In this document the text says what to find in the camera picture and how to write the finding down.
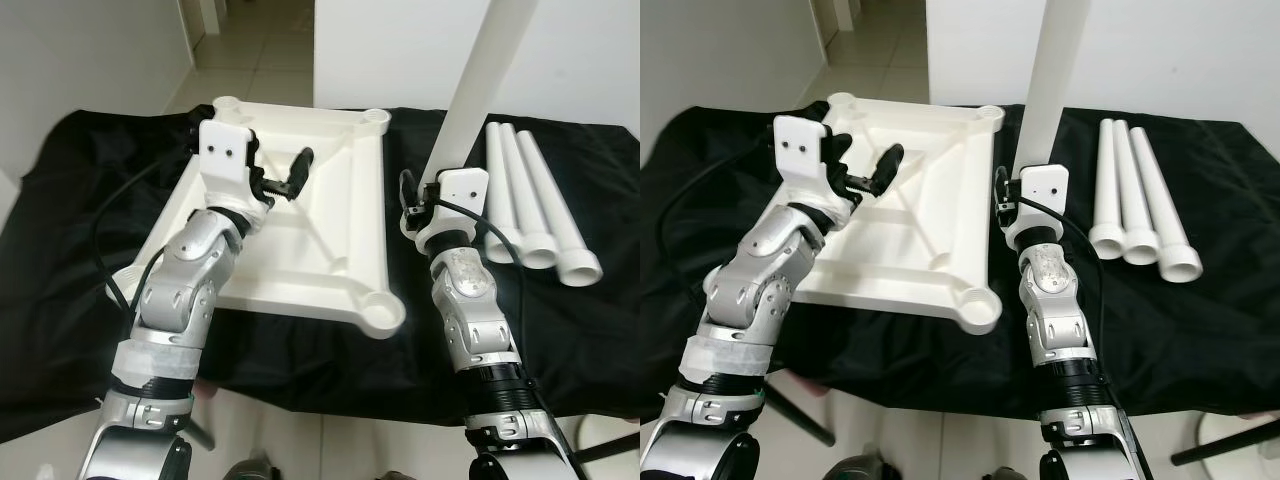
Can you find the white plastic table top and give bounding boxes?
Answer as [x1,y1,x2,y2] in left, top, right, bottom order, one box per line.
[105,95,408,339]
[705,92,1004,336]

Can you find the white plastic table leg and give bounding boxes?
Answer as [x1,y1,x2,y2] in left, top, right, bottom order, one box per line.
[1112,120,1161,267]
[483,122,523,266]
[500,124,559,271]
[1128,126,1204,285]
[425,0,541,201]
[517,130,604,289]
[1012,0,1099,181]
[1089,118,1127,261]

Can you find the black table cloth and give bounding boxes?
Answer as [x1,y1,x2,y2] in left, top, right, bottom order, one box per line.
[0,105,641,441]
[640,100,1280,421]

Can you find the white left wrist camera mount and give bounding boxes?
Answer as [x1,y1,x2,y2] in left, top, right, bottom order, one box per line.
[773,115,836,206]
[197,118,269,211]

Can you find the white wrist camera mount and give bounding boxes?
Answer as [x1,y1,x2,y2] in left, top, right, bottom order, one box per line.
[415,168,491,241]
[197,118,269,211]
[773,115,836,206]
[1005,165,1069,241]

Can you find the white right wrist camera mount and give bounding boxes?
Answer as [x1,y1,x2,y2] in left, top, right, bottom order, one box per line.
[1005,165,1069,241]
[415,168,491,241]

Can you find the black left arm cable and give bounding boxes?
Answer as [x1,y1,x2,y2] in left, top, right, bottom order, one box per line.
[92,125,201,311]
[655,125,781,301]

